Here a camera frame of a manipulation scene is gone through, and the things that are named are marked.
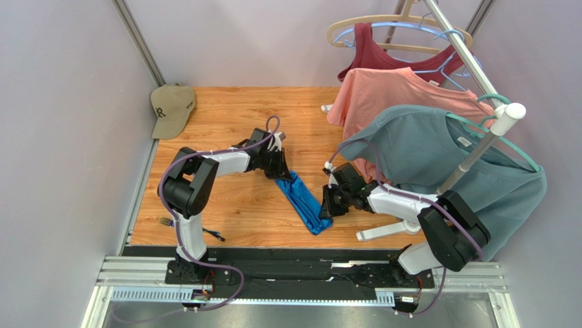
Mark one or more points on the aluminium frame rail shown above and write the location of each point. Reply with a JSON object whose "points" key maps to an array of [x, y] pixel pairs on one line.
{"points": [[143, 279]]}

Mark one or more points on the light blue hanger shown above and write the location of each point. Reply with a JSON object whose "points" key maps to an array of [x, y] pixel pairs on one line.
{"points": [[461, 72]]}

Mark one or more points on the teal t-shirt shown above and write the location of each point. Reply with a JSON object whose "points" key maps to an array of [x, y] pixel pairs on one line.
{"points": [[417, 149]]}

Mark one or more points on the metal clothes rack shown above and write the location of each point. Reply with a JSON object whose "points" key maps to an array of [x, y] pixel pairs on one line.
{"points": [[472, 64]]}

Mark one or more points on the beige baseball cap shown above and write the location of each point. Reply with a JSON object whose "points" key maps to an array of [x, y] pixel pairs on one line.
{"points": [[172, 105]]}

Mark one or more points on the maroon tank top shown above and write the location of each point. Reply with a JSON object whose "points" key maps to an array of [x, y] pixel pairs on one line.
{"points": [[368, 54]]}

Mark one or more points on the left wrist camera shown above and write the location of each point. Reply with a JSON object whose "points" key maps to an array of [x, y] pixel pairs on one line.
{"points": [[262, 141]]}

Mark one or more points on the teal green hanger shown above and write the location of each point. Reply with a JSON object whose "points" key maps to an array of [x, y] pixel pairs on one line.
{"points": [[494, 128]]}

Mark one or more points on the blue cloth napkin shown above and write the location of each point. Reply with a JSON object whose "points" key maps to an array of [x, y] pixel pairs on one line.
{"points": [[305, 204]]}

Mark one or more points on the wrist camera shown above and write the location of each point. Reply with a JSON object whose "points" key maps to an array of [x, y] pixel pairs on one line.
{"points": [[344, 175], [262, 141]]}

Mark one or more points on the black fork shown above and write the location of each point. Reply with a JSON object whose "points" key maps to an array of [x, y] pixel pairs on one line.
{"points": [[170, 223]]}

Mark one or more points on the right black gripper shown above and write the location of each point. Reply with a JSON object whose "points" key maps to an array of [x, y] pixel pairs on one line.
{"points": [[331, 199]]}

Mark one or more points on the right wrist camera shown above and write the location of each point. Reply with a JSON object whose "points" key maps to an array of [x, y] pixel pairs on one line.
{"points": [[344, 175]]}

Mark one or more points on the beige wooden hanger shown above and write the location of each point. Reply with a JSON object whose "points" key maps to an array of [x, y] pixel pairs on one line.
{"points": [[337, 33]]}

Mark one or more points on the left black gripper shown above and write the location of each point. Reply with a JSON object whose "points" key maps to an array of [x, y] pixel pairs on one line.
{"points": [[281, 171]]}

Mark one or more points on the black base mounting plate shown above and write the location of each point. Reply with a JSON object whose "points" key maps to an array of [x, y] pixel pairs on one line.
{"points": [[259, 264]]}

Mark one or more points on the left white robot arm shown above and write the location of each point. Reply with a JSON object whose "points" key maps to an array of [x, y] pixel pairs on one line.
{"points": [[187, 186]]}

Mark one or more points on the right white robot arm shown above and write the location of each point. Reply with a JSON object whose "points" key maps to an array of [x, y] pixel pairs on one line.
{"points": [[454, 234]]}

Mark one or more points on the salmon pink t-shirt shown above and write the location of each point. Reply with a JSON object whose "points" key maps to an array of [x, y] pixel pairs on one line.
{"points": [[367, 92]]}

